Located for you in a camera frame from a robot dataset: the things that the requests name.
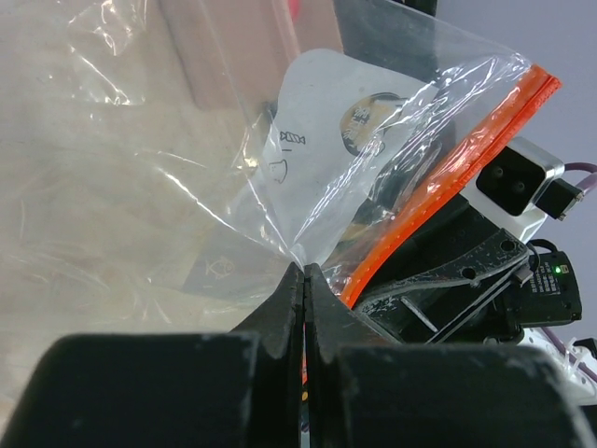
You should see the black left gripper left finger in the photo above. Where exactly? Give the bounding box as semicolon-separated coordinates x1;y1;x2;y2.
1;265;303;447

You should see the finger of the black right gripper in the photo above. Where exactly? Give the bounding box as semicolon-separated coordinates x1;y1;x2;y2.
356;230;530;344

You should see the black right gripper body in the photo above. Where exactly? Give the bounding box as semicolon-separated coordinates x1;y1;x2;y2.
354;195;582;343

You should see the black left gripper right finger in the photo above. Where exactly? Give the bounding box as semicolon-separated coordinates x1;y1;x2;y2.
304;264;596;447

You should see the clear zip bag orange zipper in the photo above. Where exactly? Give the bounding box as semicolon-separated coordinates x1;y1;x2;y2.
1;1;561;333

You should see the pink plastic bin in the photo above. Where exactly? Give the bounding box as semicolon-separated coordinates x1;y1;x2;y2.
160;0;343;109

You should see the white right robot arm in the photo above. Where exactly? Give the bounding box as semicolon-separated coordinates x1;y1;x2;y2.
353;196;596;406

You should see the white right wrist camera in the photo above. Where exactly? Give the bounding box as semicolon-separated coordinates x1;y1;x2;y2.
461;136;564;243

